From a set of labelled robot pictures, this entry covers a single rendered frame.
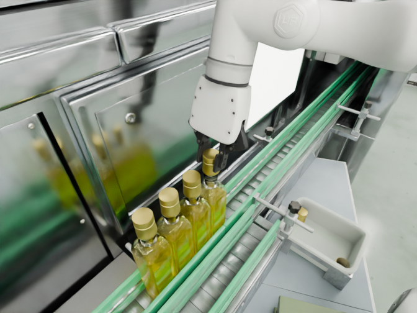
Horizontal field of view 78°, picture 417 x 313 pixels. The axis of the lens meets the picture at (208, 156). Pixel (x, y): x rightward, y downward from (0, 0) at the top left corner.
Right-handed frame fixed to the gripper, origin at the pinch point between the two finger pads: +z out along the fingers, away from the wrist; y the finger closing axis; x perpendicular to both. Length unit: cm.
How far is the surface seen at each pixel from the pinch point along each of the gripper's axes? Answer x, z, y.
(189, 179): -6.4, 2.5, 0.4
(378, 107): 101, 1, 17
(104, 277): -16.5, 34.2, -12.6
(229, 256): 6.2, 28.3, 7.0
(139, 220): -17.5, 5.4, 0.5
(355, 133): 81, 9, 15
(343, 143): 107, 24, 10
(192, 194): -5.8, 5.7, 1.2
